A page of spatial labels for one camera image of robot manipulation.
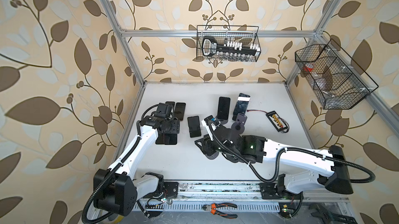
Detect red-edged black phone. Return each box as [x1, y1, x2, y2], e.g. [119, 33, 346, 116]
[155, 133, 178, 146]

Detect middle grey phone stand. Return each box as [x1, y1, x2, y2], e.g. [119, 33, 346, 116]
[231, 113, 247, 134]

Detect wire basket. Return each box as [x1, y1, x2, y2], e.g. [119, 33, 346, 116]
[295, 39, 378, 110]
[196, 24, 261, 62]

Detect black socket tool set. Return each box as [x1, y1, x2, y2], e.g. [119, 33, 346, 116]
[200, 36, 261, 57]

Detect orange handled pliers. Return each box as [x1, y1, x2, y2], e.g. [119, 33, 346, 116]
[202, 202, 238, 219]

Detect back left grey phone stand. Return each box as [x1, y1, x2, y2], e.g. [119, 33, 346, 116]
[216, 115, 229, 125]

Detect grey phone stand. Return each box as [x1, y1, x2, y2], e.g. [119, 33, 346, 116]
[231, 113, 247, 134]
[216, 115, 229, 125]

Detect black adjustable wrench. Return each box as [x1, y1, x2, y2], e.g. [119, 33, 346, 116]
[309, 203, 357, 224]

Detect right wire basket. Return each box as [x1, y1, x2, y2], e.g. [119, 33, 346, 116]
[295, 39, 378, 110]

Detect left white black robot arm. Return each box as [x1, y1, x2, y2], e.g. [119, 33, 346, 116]
[81, 103, 180, 224]

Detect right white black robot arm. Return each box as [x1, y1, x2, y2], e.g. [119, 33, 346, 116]
[194, 114, 376, 200]

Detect back wire basket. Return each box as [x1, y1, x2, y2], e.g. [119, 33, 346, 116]
[196, 24, 261, 62]

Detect black connector board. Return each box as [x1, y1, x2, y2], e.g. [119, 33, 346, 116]
[266, 111, 289, 133]

